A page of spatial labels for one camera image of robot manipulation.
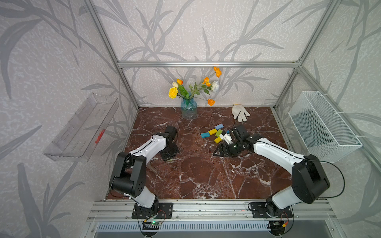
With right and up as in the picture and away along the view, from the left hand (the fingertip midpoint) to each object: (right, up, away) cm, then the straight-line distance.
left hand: (175, 155), depth 90 cm
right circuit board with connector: (+53, -31, -18) cm, 64 cm away
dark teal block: (+18, +11, +13) cm, 25 cm away
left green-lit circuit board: (-8, -30, -18) cm, 36 cm away
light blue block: (+29, +16, +19) cm, 38 cm away
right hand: (+25, +3, -7) cm, 26 cm away
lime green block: (-1, 0, -8) cm, 8 cm away
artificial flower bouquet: (+20, +45, +7) cm, 49 cm away
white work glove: (+46, +29, +30) cm, 62 cm away
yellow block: (+24, +13, +15) cm, 31 cm away
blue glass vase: (+7, +30, +15) cm, 34 cm away
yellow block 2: (+27, +9, +8) cm, 29 cm away
